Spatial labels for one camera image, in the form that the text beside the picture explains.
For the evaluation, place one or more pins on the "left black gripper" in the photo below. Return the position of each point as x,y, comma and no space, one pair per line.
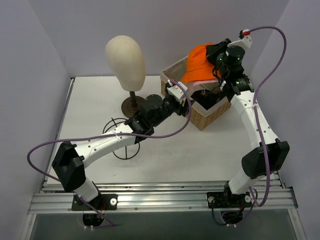
183,108

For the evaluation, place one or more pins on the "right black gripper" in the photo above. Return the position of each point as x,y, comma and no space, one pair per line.
216,52

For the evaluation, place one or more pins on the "orange bucket hat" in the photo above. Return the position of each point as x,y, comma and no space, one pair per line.
198,68

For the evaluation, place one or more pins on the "black wire hat stand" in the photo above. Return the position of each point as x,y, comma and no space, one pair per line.
110,126

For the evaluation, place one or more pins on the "pink bucket hat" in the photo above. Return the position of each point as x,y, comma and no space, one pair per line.
194,86

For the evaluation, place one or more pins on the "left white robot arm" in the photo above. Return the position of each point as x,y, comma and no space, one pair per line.
72,158

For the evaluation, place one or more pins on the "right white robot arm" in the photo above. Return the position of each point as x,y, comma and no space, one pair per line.
268,152

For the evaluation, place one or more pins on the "wicker basket with liner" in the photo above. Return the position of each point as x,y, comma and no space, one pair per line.
200,117

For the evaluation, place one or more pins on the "black embroidered cap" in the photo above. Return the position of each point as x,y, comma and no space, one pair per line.
208,98

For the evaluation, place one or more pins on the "cream mannequin head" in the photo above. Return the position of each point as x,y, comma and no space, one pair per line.
126,61

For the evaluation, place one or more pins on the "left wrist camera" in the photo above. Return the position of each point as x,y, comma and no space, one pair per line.
178,91

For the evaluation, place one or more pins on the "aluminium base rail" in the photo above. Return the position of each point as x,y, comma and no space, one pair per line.
131,198

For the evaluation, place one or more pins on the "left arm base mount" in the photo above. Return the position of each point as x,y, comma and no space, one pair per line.
94,212

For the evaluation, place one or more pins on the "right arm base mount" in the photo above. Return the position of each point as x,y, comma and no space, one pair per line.
228,209

